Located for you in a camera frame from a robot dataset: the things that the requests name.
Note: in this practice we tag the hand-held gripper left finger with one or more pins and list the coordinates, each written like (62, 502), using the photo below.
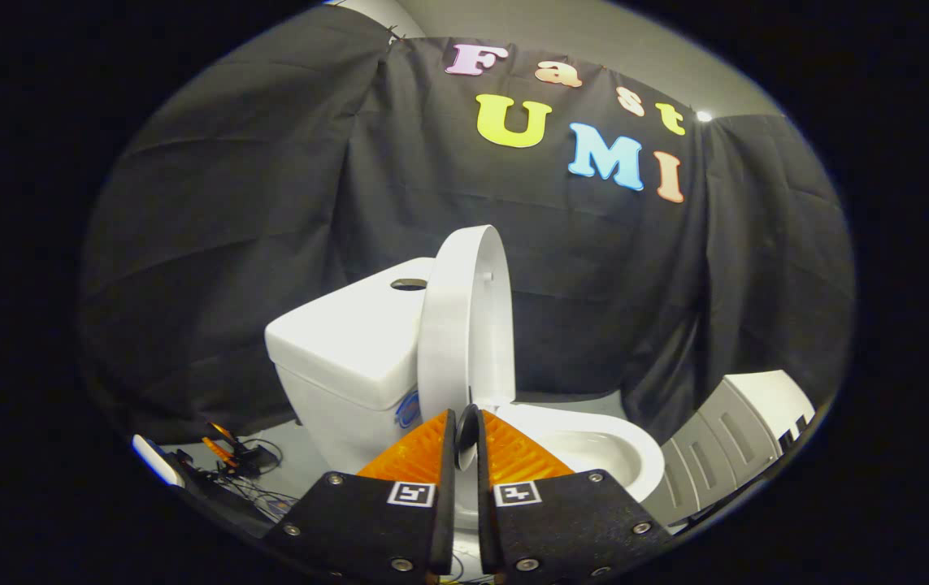
(387, 528)

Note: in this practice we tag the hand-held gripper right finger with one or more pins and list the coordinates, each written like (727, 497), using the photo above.
(562, 528)

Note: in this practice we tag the white toilet lid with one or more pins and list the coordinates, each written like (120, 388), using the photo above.
(464, 325)

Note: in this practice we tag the white toilet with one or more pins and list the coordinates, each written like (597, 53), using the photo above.
(342, 341)

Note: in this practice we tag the grey cabinet with white top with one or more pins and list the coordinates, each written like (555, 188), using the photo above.
(724, 447)

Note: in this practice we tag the white flat device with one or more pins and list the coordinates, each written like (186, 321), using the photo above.
(157, 461)

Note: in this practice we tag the black backdrop cloth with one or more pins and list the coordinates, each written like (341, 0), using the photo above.
(228, 244)

